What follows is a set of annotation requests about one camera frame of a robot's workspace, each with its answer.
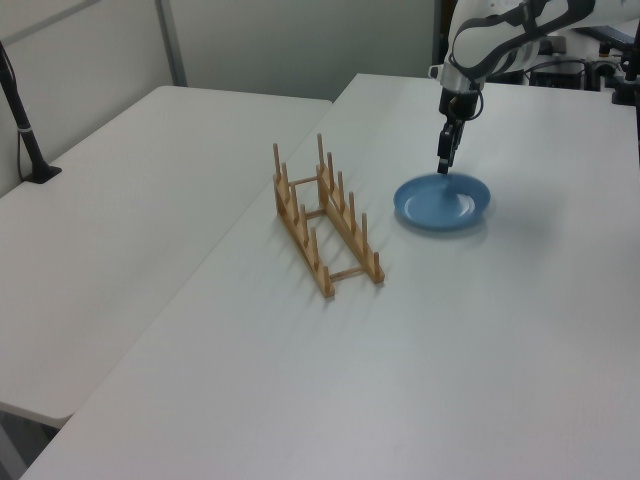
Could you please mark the black clamp mount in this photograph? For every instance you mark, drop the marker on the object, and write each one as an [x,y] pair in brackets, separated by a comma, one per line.
[629,75]

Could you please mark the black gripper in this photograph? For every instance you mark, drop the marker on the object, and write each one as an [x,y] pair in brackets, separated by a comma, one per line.
[456,104]

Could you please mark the dark background equipment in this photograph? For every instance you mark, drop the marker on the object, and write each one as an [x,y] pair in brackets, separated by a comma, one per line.
[560,75]

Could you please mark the black camera stand pole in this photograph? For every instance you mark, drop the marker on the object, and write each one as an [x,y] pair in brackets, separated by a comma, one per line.
[27,140]

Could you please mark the wooden plate rack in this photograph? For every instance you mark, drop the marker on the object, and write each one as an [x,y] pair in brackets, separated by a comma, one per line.
[328,287]

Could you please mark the grey aluminium partition post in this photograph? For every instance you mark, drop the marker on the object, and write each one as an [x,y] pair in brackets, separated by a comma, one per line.
[171,45]

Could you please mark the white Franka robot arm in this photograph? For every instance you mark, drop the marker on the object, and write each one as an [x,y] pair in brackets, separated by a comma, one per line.
[480,40]

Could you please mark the blue round plate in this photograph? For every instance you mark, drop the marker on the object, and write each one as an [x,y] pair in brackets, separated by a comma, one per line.
[440,205]

